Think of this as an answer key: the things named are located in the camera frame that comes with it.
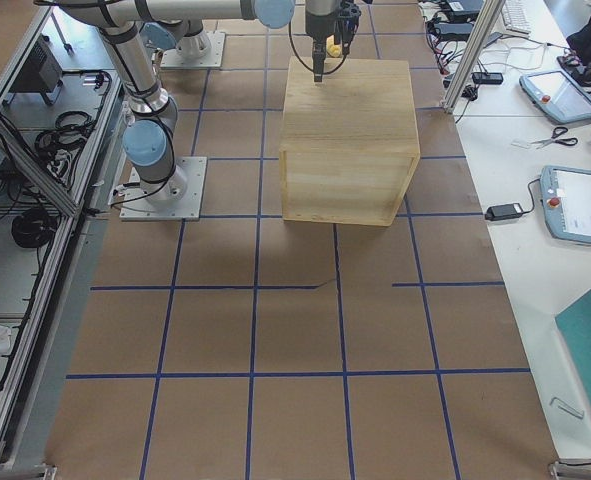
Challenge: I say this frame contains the coiled black cable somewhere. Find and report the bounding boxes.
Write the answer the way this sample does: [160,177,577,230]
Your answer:
[10,205,59,250]

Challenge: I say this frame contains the black power adapter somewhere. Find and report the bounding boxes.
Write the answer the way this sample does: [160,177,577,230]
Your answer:
[484,203,525,222]

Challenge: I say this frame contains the teach pendant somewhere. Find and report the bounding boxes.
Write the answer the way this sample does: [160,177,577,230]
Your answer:
[540,165,591,245]
[519,70,591,125]

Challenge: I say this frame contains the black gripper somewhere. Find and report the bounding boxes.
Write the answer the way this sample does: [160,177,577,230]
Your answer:
[337,0,361,54]
[305,10,342,83]

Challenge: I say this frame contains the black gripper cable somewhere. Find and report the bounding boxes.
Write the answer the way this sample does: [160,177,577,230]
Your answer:
[287,19,354,77]

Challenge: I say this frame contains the black power supply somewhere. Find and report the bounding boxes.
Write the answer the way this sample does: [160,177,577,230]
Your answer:
[438,0,484,23]

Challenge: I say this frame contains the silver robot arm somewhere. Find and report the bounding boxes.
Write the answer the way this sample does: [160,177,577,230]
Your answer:
[136,1,361,62]
[55,1,295,213]

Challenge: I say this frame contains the aluminium upright profile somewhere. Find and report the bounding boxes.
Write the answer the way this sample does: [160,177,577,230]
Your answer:
[442,0,504,114]

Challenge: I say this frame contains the aluminium side frame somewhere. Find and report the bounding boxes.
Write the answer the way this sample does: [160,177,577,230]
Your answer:
[0,1,122,469]

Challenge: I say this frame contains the white keyboard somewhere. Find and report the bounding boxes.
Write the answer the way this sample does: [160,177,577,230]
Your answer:
[500,0,531,36]

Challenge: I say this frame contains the black electronics box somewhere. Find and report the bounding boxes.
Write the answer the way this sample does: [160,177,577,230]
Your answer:
[4,37,63,106]

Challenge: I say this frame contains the far teach pendant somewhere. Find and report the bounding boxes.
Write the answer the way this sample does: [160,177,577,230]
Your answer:
[519,70,591,125]

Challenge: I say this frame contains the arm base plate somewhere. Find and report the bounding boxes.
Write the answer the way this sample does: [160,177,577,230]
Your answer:
[119,156,207,221]
[161,30,226,70]

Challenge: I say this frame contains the metal hex key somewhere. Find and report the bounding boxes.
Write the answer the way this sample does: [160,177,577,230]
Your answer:
[549,396,585,420]

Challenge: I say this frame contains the black handled scissors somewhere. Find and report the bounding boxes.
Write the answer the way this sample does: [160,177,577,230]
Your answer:
[531,126,578,149]

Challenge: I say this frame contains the light wooden drawer cabinet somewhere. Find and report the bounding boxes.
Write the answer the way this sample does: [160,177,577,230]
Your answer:
[279,59,420,227]

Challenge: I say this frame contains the black cable bundle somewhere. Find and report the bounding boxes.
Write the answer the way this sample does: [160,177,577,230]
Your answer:
[34,110,100,177]

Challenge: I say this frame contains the toy bread loaf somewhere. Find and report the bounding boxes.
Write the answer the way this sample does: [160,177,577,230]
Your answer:
[326,39,342,58]

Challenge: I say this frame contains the small black device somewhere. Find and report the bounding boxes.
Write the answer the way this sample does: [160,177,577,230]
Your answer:
[471,72,504,85]

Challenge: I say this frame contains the near teach pendant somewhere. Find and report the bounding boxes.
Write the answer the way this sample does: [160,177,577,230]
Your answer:
[540,165,591,245]

